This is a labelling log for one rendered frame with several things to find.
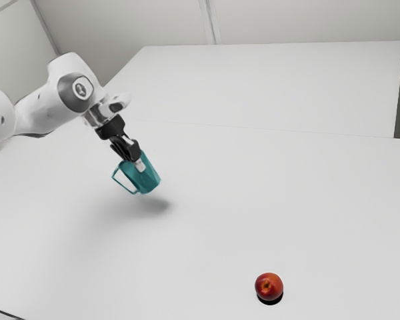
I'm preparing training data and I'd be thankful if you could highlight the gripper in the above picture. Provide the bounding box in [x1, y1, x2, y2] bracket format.
[94, 114, 147, 173]

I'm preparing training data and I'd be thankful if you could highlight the teal faceted mug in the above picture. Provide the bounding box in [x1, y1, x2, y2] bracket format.
[111, 149, 162, 196]

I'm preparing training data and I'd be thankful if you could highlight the red apple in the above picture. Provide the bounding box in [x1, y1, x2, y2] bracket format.
[254, 272, 284, 300]

